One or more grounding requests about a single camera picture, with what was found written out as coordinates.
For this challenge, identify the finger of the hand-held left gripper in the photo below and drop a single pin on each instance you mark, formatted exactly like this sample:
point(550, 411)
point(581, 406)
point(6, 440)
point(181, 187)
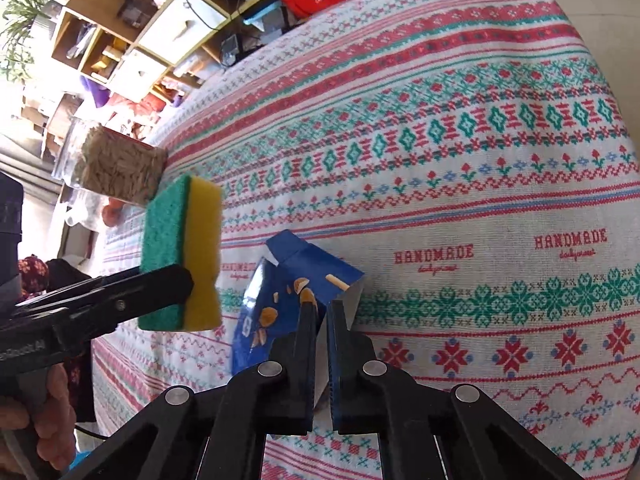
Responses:
point(140, 292)

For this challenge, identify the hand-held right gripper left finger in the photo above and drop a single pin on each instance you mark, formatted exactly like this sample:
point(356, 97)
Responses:
point(307, 355)

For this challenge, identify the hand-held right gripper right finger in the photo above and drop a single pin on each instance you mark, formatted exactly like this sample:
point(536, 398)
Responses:
point(337, 355)

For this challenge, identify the green and yellow sponge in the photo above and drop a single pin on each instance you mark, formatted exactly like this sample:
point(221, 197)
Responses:
point(180, 250)

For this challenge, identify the blue cardboard box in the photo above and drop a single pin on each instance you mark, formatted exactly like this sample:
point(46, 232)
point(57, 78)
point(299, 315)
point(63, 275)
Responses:
point(295, 270)

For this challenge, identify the person's left hand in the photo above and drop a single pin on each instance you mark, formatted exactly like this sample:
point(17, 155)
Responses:
point(55, 420)

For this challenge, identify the dark floral clothing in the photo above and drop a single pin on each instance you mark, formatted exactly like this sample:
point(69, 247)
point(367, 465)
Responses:
point(35, 272)

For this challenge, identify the clear jar of pasta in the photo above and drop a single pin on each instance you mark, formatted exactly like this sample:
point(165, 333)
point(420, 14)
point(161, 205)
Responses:
point(122, 167)

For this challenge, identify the patterned tablecloth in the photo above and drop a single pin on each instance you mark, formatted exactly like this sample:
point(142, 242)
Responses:
point(425, 185)

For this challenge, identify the white and yellow cabinet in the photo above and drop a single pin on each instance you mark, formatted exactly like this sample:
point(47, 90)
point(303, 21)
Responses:
point(165, 35)

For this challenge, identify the green potted plant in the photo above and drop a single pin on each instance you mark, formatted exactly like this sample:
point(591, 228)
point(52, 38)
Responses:
point(22, 15)

